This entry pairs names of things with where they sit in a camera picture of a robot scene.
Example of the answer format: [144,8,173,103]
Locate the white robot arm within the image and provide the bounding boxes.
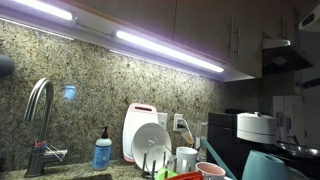
[298,4,320,32]

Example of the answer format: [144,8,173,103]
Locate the pink white mug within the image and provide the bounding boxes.
[195,162,226,180]

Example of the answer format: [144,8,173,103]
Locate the white pink cutting board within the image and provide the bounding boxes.
[122,103,158,162]

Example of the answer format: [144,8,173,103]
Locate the large white bowl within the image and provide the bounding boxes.
[131,123,172,172]

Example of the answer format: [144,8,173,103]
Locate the clear glass water tank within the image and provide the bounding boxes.
[196,122,207,162]

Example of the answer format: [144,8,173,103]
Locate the small white plate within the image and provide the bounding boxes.
[146,145,172,173]

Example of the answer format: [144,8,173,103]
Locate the right under-cabinet light bar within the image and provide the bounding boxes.
[116,30,224,73]

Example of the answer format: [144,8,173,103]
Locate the under-cabinet light bar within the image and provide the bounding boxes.
[116,30,224,73]
[13,0,73,21]

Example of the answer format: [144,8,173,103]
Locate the green plastic bowl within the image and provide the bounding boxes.
[155,167,177,180]

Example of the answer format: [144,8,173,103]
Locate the metal dish rack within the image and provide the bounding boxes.
[143,149,196,180]

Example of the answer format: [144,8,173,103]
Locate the wooden upper cabinets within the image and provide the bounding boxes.
[63,0,294,78]

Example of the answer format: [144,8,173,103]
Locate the blue soap dispenser bottle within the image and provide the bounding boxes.
[92,126,112,170]

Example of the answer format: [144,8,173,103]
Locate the range hood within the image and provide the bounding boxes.
[262,32,314,75]

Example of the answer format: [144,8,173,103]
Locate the silver kitchen faucet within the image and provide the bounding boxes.
[22,77,69,178]

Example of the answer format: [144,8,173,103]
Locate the steel frying pan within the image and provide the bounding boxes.
[275,135,320,159]

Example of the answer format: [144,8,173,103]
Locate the left under-cabinet light bar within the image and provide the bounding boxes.
[13,0,73,21]

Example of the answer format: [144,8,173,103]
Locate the white light switch plate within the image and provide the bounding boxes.
[158,112,168,128]

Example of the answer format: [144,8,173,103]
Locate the white wall outlet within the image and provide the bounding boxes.
[173,114,183,132]

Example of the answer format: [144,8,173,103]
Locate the white plug with cable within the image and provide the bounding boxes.
[177,119,194,145]

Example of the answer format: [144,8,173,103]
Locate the dark round wall object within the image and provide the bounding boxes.
[0,54,15,77]

